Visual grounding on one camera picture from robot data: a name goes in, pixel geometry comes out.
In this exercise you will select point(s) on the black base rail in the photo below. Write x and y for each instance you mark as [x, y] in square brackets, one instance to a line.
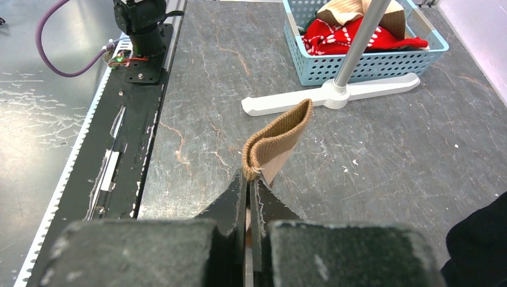
[104, 175]

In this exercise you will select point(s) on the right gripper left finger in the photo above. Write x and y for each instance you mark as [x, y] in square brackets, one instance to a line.
[206, 250]

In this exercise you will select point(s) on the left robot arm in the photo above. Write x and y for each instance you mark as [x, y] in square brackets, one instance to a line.
[141, 21]

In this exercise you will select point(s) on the silver white drying rack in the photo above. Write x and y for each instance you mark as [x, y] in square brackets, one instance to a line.
[337, 92]

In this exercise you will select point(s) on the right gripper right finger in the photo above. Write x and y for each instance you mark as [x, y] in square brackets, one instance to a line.
[289, 251]

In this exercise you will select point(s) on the black white-striped sock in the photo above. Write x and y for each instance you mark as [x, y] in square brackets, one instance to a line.
[477, 248]

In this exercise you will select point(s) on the red sock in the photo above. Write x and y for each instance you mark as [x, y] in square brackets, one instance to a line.
[321, 39]

